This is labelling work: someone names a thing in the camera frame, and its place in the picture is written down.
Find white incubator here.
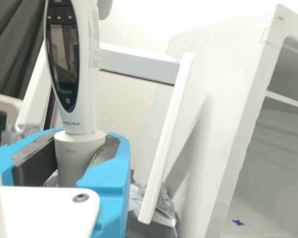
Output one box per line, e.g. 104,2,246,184
165,2,298,238

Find pipette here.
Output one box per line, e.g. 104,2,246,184
43,0,114,188

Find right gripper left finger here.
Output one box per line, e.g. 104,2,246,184
0,126,65,188

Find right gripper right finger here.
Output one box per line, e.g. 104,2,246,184
76,132,132,238

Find white pipette stand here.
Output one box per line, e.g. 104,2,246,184
13,41,197,238

